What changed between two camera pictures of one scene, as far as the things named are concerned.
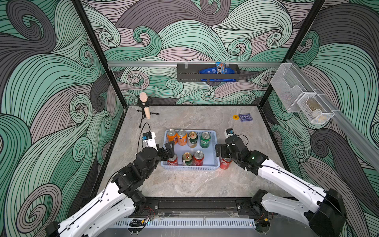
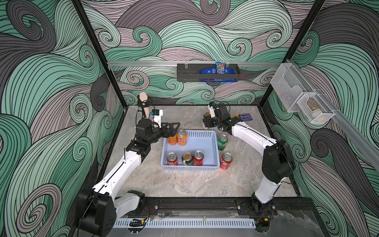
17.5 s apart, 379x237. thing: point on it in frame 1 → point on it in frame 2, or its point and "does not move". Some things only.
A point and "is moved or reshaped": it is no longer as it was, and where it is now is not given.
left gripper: (169, 152) → (170, 133)
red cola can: (198, 157) does not move
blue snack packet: (220, 68) does not move
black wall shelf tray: (190, 72) does not move
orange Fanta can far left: (172, 135) does not move
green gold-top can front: (187, 159) does not move
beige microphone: (143, 98) does not move
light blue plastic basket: (210, 160) does not move
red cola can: (224, 164) does not move
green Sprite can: (205, 138) is moved or reshaped
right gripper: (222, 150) → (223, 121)
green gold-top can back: (192, 139) → (206, 114)
